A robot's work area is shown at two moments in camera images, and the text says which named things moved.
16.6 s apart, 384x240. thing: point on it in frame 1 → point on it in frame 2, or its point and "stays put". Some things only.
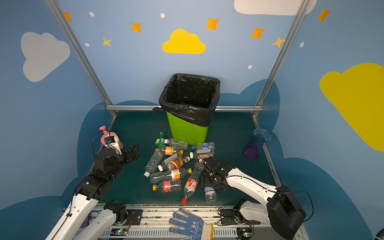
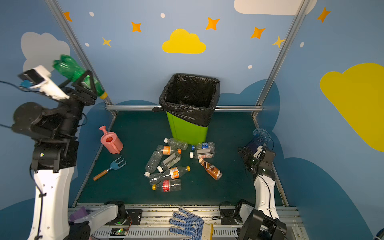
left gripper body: (128, 154) → (83, 95)
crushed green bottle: (159, 142) → (71, 69)
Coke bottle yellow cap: (169, 186) stays put
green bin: (183, 129) stays put
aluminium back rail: (152, 108) stays put
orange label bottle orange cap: (170, 150) stays put
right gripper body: (210, 179) → (246, 151)
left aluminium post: (83, 55) stays put
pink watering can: (107, 134) stays put
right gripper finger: (209, 169) → (244, 151)
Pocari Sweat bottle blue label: (153, 162) stays put
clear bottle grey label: (203, 153) stays put
